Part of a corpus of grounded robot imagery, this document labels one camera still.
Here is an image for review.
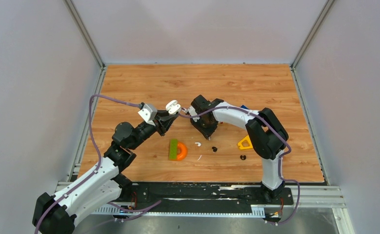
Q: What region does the white earbud charging case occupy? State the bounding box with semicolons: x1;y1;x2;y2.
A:
165;100;182;115

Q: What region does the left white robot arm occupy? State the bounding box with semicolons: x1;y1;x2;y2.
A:
32;105;179;234

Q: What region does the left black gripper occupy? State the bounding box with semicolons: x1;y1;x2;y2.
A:
129;109;179;150

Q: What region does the orange half ring block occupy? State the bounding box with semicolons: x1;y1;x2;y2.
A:
177;142;188;161

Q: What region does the green toy brick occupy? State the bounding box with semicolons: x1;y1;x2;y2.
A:
168;139;178;161

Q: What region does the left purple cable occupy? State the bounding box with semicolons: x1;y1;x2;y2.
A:
34;94;143;234

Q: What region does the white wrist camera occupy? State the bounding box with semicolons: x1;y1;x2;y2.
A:
183;106;200;122
138;104;158;126

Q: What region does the yellow triangle block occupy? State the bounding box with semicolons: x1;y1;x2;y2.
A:
237;136;253;150

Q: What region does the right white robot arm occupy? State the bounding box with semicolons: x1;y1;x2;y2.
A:
185;95;291;204

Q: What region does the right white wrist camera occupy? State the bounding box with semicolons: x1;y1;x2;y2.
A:
183;106;200;122

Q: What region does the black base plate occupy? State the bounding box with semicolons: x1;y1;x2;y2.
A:
115;182;294;214

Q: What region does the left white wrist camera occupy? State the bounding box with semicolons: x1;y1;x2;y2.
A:
138;104;158;126

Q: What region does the slotted cable duct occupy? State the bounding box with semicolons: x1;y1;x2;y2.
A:
84;202;266;218

